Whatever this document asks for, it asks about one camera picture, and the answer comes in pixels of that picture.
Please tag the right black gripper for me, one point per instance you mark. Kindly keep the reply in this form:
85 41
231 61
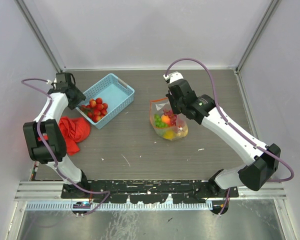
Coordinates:
175 110

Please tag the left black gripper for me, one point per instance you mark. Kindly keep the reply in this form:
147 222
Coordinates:
79 97

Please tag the light blue plastic basket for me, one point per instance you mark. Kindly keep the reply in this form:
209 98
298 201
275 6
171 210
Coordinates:
114 92

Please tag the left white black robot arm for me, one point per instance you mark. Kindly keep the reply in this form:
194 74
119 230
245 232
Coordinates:
74 179

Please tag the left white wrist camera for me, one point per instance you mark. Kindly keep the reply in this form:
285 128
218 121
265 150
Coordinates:
51 82

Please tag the yellow mango slice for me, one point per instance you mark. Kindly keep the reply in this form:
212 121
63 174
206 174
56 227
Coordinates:
169 135

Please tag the yellow pear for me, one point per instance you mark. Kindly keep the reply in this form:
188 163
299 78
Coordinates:
181 132

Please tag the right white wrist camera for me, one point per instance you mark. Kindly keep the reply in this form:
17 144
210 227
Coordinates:
172 77

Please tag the purple red grape bunch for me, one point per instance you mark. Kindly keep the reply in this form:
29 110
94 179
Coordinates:
172 116

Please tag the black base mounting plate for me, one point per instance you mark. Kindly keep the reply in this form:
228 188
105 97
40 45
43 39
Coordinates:
156 191

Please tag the aluminium frame rail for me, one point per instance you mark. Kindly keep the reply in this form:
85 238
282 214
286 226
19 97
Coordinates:
54 190

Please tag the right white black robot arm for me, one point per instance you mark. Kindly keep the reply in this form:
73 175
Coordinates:
260 161

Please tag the clear orange zip top bag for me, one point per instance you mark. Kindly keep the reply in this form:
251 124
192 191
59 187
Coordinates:
157 107

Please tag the green grape bunch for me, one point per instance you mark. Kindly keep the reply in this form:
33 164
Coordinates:
159 125

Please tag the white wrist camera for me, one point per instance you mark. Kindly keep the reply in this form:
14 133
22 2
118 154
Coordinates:
51 82
172 77

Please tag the white slotted cable duct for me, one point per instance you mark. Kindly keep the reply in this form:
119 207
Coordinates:
84 206

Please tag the red orange peach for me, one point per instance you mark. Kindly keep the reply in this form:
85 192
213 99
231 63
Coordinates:
166 119

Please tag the red crumpled cloth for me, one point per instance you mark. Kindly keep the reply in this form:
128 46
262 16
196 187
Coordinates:
73 132

